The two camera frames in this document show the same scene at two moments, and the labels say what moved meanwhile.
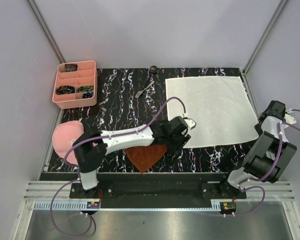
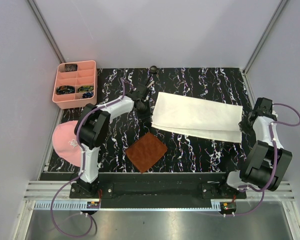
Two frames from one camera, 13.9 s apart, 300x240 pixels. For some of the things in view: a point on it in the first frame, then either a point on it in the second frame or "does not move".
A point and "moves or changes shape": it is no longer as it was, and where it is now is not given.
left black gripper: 178,146 → 147,115
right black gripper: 258,129 → 243,127
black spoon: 153,70 does not move
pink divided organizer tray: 76,84 does not move
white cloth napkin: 220,107 moves or changes shape
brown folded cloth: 145,157 does not move
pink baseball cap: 64,136 does not move
